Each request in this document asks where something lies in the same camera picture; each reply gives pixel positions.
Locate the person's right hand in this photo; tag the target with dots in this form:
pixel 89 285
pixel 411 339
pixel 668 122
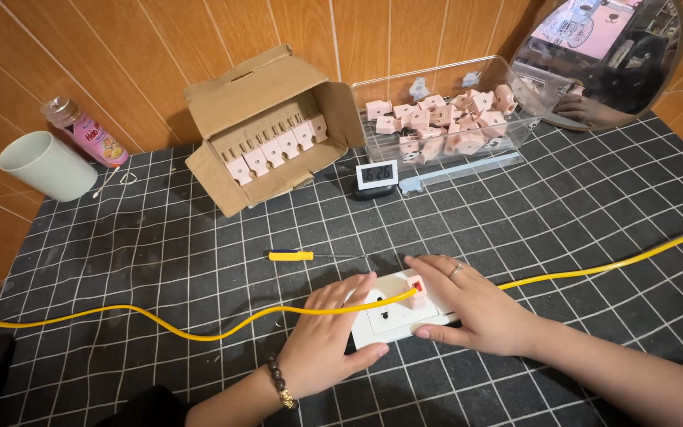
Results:
pixel 484 314

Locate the person's left hand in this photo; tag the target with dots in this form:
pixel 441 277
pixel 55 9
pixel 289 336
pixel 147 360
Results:
pixel 318 338

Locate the white power socket strip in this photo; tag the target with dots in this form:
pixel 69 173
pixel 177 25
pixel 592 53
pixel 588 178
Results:
pixel 392 320

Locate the pink plug with red terminal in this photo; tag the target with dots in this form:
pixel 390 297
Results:
pixel 417 296

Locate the light blue container lid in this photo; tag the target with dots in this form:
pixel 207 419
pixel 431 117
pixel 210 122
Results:
pixel 466 169

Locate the clear plastic container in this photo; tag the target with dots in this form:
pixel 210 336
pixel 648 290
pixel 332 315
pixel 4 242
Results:
pixel 495 142

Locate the white digital clock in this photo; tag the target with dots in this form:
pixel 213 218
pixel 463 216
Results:
pixel 376 175

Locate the row of pink plugs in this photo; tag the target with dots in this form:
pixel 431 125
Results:
pixel 273 151

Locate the black grid table mat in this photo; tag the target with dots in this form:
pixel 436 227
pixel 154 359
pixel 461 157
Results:
pixel 140 255

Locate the heap of pink plug parts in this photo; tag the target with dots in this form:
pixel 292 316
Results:
pixel 460 118

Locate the small blue bear sticker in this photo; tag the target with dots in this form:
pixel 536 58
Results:
pixel 471 79
pixel 419 88

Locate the small rubber band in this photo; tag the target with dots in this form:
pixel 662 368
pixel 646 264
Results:
pixel 128 178

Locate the open cardboard box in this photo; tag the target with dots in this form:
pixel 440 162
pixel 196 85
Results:
pixel 258 89

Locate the white cotton swab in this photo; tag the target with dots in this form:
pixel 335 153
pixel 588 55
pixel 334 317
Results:
pixel 106 182

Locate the pink labelled plastic bottle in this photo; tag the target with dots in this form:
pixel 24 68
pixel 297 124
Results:
pixel 89 133

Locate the white plastic cup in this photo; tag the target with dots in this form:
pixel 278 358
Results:
pixel 45 166

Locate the round wall mirror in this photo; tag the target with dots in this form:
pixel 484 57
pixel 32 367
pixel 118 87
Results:
pixel 614 59

